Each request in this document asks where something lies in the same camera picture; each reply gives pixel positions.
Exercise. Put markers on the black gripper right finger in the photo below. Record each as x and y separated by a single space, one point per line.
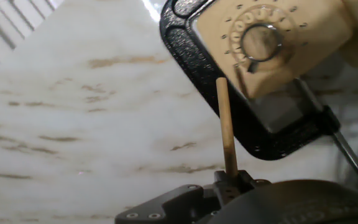
250 183

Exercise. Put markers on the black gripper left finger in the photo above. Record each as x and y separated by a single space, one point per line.
179 205

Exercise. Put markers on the short wooden stick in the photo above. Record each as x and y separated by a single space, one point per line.
227 130

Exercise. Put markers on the beige rotary phone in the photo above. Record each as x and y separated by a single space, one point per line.
315 37

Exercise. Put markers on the white marble pattern mat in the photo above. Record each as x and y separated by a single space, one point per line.
89 124

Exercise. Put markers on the black C-clamp with steel screw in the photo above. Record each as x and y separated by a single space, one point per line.
204 71

